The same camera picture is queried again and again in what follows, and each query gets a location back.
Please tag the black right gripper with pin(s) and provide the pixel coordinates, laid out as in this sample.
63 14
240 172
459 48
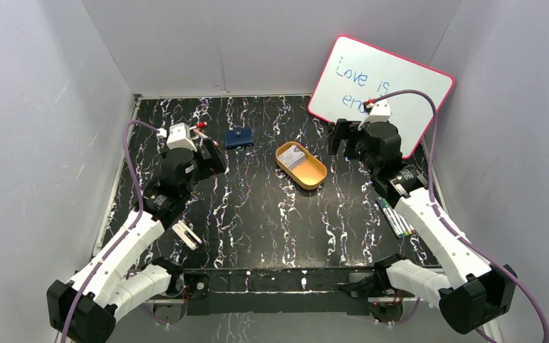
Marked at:
344 130

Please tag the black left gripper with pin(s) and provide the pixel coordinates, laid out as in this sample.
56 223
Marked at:
209 157

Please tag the blue leather card holder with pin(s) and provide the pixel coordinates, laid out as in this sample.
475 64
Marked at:
239 137

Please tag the silver credit card stack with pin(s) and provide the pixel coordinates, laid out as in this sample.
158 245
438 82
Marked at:
292 157

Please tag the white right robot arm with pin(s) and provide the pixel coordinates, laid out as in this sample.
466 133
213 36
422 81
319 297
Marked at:
470 292

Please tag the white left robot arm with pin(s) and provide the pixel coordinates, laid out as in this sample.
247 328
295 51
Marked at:
88 306

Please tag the yellow oval tray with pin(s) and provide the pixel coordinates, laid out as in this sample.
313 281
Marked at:
310 174

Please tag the pink framed whiteboard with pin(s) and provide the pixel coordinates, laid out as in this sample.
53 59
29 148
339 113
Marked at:
356 71

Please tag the coloured marker pen set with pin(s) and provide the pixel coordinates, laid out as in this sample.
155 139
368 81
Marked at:
399 225

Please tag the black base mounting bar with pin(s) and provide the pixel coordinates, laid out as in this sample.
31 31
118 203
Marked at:
279 289

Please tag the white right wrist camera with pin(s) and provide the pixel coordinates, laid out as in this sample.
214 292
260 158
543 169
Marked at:
377 111

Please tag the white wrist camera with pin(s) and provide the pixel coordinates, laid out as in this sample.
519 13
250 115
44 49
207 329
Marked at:
179 137
377 111

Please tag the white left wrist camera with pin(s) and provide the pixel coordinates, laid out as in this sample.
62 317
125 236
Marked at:
179 137

